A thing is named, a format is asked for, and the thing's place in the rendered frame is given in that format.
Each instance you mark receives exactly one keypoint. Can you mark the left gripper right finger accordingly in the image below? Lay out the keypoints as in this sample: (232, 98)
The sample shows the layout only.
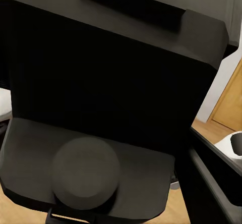
(211, 183)

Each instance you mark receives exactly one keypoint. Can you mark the door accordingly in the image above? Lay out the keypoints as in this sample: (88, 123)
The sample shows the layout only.
(228, 110)

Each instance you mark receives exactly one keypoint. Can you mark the digital camera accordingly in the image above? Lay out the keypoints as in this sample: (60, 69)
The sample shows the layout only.
(104, 93)

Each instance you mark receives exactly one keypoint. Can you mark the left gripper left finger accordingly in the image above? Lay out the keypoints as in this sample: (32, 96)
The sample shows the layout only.
(3, 129)

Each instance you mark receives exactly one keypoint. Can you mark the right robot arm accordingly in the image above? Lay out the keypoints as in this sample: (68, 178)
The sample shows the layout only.
(231, 146)

